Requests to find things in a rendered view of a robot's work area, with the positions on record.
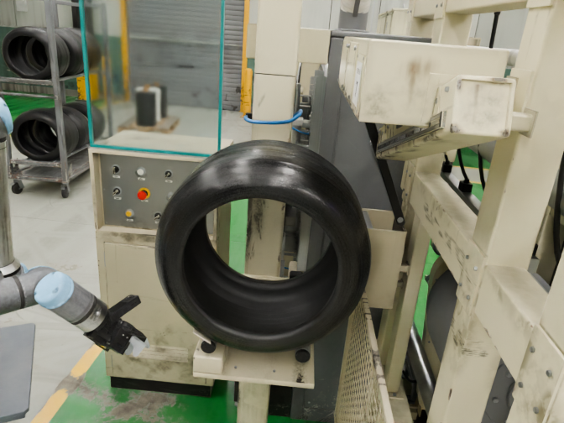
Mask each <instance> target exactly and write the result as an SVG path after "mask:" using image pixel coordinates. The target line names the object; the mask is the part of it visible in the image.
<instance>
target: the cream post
mask: <svg viewBox="0 0 564 423"><path fill-rule="evenodd" d="M302 3H303V0H258V21H257V37H256V54H255V61H254V62H255V70H254V72H255V73H254V83H253V118H252V120H261V121H280V120H288V119H291V118H292V117H293V113H294V103H295V83H296V73H297V63H298V53H299V43H300V23H301V13H302ZM292 123H293V122H292ZM292 123H286V124H273V125H270V124H253V123H252V134H251V140H259V139H271V140H279V141H285V142H289V143H291V134H292ZM284 223H285V203H283V202H281V201H275V200H270V199H262V198H250V199H248V221H247V232H246V248H245V265H244V273H245V274H253V275H262V276H272V277H279V274H280V264H281V254H282V243H283V233H284ZM269 395H270V384H256V383H248V382H239V385H238V417H237V423H267V422H268V413H269Z"/></svg>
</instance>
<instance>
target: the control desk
mask: <svg viewBox="0 0 564 423"><path fill-rule="evenodd" d="M88 151H89V162H90V172H91V193H92V204H93V215H94V225H95V229H96V230H95V233H96V244H97V264H98V275H99V285H100V296H101V300H102V301H103V302H105V303H106V304H107V308H108V309H109V308H111V307H112V306H114V305H116V304H117V303H118V302H119V301H121V300H123V299H124V298H125V297H127V296H128V295H138V296H139V299H140V300H141V303H140V304H139V305H137V306H136V307H134V308H133V309H132V310H131V311H129V312H128V313H126V314H125V315H124V316H122V317H120V318H122V320H123V321H126V322H128V323H130V324H132V325H133V326H134V327H135V328H136V329H138V330H139V331H141V332H142V333H143V334H144V335H145V336H146V337H147V339H148V341H149V345H150V348H146V347H145V348H144V349H143V350H142V352H141V353H140V354H139V355H138V356H137V357H135V356H134V355H133V352H132V353H131V354H129V355H126V354H125V353H124V354H123V355H122V354H120V353H116V352H114V351H113V350H112V349H109V351H108V352H106V351H105V360H106V371H107V376H110V380H111V387H112V388H120V389H136V390H145V391H154V392H162V393H170V394H186V395H194V396H203V397H211V395H212V390H213V386H214V383H215V379H206V378H197V377H193V356H194V353H195V350H196V347H197V344H198V342H199V340H200V338H199V337H198V336H197V335H195V334H194V333H193V327H192V326H191V325H190V324H188V323H187V322H186V321H185V320H184V319H183V318H182V317H181V316H180V314H179V313H178V312H177V311H176V310H175V308H174V307H173V306H172V305H171V304H170V301H169V300H168V298H167V296H166V295H165V293H164V291H163V288H162V286H161V283H160V282H159V277H158V274H157V269H156V265H155V256H154V248H155V238H156V232H157V227H158V224H159V219H160V217H161V214H162V212H163V210H164V208H165V206H166V204H167V202H168V200H169V199H170V198H171V196H172V195H173V194H174V192H175V191H176V190H177V189H178V187H179V186H180V185H181V184H182V182H183V181H184V180H185V179H186V178H187V176H188V175H189V174H190V173H191V172H192V170H193V169H194V168H195V167H197V165H198V164H199V163H201V162H202V161H203V160H204V159H206V158H207V157H201V156H191V155H181V154H162V153H153V152H144V151H133V150H124V149H105V148H96V147H91V148H89V149H88ZM230 226H231V202H229V203H227V204H224V205H222V206H219V207H218V208H216V209H214V210H213V211H210V212H209V213H208V214H206V227H207V232H208V236H209V238H210V241H211V244H212V246H213V247H214V249H215V251H216V252H217V254H218V255H219V257H220V258H221V259H222V260H223V261H224V262H225V263H226V264H227V265H228V266H229V248H230Z"/></svg>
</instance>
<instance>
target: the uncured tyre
mask: <svg viewBox="0 0 564 423"><path fill-rule="evenodd" d="M250 198H262V199H270V200H275V201H281V202H283V203H286V204H289V205H291V206H294V207H296V208H298V209H300V210H301V211H303V212H304V213H306V214H307V215H308V216H310V217H311V218H313V219H314V220H315V221H316V222H317V223H318V224H319V225H320V226H321V227H322V229H323V230H324V231H325V232H326V234H327V236H328V237H329V238H330V240H331V241H330V243H329V246H328V248H327V250H326V252H325V253H324V255H323V256H322V257H321V259H320V260H319V261H318V262H317V263H316V264H315V265H314V266H313V267H312V268H310V269H309V270H307V271H306V272H305V273H303V274H300V275H298V276H295V277H294V278H291V279H284V280H277V281H266V280H259V279H253V278H250V277H248V276H245V275H243V274H240V273H239V272H237V271H236V270H234V269H232V268H231V267H230V266H228V265H227V264H226V263H225V262H224V261H223V260H222V259H221V258H220V257H219V255H218V254H217V252H216V251H215V249H214V247H213V246H212V243H211V241H210V238H209V236H208V232H207V227H206V214H208V213H209V212H211V211H213V210H214V209H216V208H218V207H219V206H222V205H224V204H227V203H229V202H232V201H238V200H242V199H250ZM154 256H155V265H156V269H157V274H158V277H159V282H160V283H161V286H162V288H163V291H164V293H165V295H166V296H167V298H168V300H169V301H170V304H171V305H172V306H173V307H174V308H175V310H176V311H177V312H178V313H179V314H180V316H181V317H182V318H183V319H184V320H185V321H186V322H187V323H188V324H190V325H191V326H192V327H193V328H195V329H196V330H197V331H198V332H200V333H201V334H203V335H205V336H206V337H209V338H210V339H212V340H213V341H215V342H219V343H221V344H222V345H225V346H228V347H232V348H236V349H239V350H243V351H247V352H253V353H281V352H287V351H291V350H295V349H298V348H302V347H306V346H308V345H311V344H312V343H314V342H318V341H319V340H321V339H322V338H324V337H326V336H328V335H329V334H331V333H332V332H334V331H335V330H336V329H337V328H338V327H339V326H340V325H341V324H342V323H343V322H344V321H345V320H346V319H347V318H348V317H349V316H350V315H351V314H352V313H353V311H354V309H355V308H356V306H357V305H358V302H359V301H360V300H361V298H362V295H363V292H364V290H365V287H366V284H367V282H368V277H369V272H370V268H371V243H370V238H369V234H368V229H367V226H366V222H365V220H364V216H363V212H362V208H361V206H360V203H359V200H358V198H357V195H356V193H355V191H354V190H353V188H352V187H351V185H350V183H349V182H348V181H347V179H346V178H345V176H344V175H343V174H342V173H341V172H340V171H339V170H338V169H337V168H336V167H335V166H334V165H333V164H332V163H330V162H329V161H328V160H327V159H325V158H323V157H322V156H320V155H319V154H317V153H315V152H314V151H312V150H310V149H307V148H305V147H302V146H300V145H298V144H293V143H289V142H285V141H279V140H271V139H259V140H250V141H245V142H241V143H237V144H233V145H230V146H227V147H226V148H224V149H220V150H218V151H217V152H216V153H214V154H212V155H210V156H209V157H207V158H206V159H204V160H203V161H202V162H201V163H199V164H198V165H197V167H195V168H194V169H193V170H192V172H191V173H190V174H189V175H188V176H187V178H186V179H185V180H184V181H183V182H182V184H181V185H180V186H179V187H178V189H177V190H176V191H175V192H174V194H173V195H172V196H171V198H170V199H169V200H168V202H167V204H166V206H165V207H164V210H163V212H162V214H161V217H160V219H159V224H158V227H157V232H156V238H155V248H154Z"/></svg>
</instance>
